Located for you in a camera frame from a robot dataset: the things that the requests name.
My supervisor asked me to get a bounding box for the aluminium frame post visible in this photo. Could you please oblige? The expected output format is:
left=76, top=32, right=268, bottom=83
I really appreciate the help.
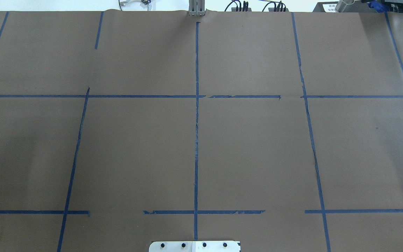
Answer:
left=188, top=0, right=206, bottom=16

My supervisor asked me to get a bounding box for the silver metal cylinder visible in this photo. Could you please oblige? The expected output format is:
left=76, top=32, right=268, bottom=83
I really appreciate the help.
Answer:
left=335, top=0, right=355, bottom=13

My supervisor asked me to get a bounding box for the white camera pedestal column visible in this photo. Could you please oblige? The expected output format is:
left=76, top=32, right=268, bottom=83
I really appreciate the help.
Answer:
left=148, top=240, right=241, bottom=252

